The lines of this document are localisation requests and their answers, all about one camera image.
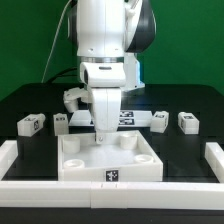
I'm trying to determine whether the white marker base plate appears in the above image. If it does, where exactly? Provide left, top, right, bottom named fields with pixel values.
left=69, top=110, right=152, bottom=127

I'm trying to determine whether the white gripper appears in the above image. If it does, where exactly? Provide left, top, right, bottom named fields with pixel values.
left=91, top=88, right=121, bottom=144

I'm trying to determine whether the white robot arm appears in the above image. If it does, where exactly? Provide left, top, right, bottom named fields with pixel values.
left=68, top=0, right=156, bottom=143

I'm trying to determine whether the white cable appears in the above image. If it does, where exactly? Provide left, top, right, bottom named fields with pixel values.
left=41, top=0, right=74, bottom=84

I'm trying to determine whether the black cable bundle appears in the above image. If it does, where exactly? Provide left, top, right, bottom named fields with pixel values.
left=44, top=66, right=80, bottom=84

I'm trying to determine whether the white U-shaped obstacle fence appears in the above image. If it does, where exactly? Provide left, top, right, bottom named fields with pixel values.
left=0, top=140, right=224, bottom=210

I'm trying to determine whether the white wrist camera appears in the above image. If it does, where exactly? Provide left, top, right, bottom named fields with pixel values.
left=80, top=62, right=126, bottom=88

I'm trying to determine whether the white square tabletop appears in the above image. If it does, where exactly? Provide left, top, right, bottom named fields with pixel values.
left=58, top=131, right=163, bottom=182

